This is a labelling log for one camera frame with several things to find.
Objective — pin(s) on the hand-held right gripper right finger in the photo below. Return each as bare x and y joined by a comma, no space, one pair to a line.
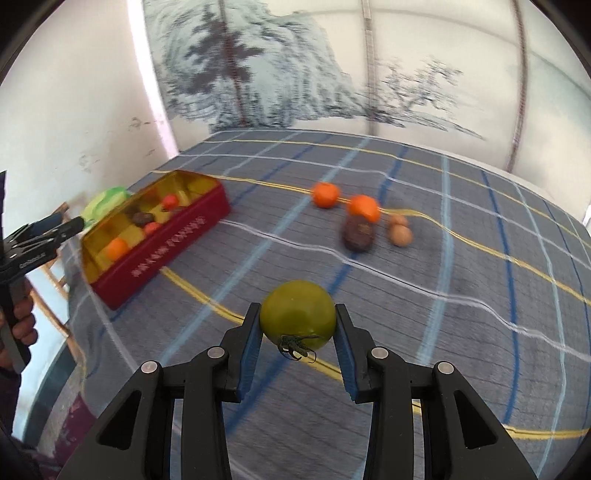
346,357

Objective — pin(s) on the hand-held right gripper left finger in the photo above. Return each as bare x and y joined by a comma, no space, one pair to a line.
251,353

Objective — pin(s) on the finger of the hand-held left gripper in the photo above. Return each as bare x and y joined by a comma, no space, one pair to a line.
64,229
48,221

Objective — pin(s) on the orange mandarin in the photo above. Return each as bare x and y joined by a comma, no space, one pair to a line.
325,194
364,207
116,248

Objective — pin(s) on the green tomato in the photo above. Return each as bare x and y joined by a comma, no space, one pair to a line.
298,314

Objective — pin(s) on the dark brown passion fruit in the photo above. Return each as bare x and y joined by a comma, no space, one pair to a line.
140,217
358,233

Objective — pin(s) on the red tomato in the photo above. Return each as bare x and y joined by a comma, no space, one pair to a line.
170,201
151,227

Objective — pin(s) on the red and gold tin box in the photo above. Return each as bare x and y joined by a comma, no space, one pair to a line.
175,240

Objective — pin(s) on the tan longan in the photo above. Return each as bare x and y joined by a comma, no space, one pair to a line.
399,235
400,220

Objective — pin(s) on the person's left hand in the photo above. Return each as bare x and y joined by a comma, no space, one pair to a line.
25,319

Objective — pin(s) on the wooden chair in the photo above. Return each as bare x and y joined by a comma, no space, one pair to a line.
57,282

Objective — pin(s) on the green tissue pack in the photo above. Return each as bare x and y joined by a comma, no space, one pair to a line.
104,203

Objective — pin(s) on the blue plaid tablecloth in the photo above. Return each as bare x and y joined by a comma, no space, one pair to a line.
461,323

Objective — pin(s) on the dark red object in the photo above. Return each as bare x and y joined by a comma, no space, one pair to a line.
81,417

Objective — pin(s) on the landscape painted folding screen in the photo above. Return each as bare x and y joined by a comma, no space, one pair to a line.
438,37

